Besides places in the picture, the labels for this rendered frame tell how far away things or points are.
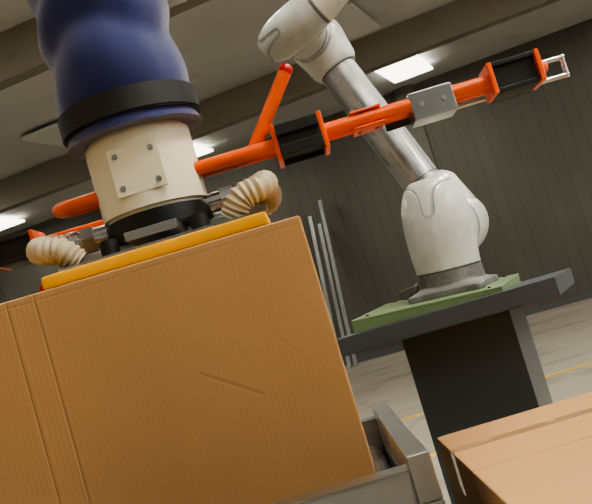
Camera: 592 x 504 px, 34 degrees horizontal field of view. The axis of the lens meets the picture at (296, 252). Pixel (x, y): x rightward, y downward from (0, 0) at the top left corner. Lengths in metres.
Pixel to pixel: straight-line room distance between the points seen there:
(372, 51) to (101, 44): 10.71
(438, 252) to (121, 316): 1.03
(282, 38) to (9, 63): 6.60
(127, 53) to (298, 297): 0.46
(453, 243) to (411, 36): 9.91
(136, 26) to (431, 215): 0.95
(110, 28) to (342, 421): 0.68
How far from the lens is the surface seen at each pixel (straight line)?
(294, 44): 2.45
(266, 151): 1.54
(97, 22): 1.55
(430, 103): 1.56
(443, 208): 2.25
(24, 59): 8.85
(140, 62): 1.53
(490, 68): 1.57
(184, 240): 1.42
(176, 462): 1.39
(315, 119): 1.53
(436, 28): 12.05
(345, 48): 2.58
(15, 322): 1.43
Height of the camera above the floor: 0.80
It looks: 4 degrees up
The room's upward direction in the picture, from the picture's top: 17 degrees counter-clockwise
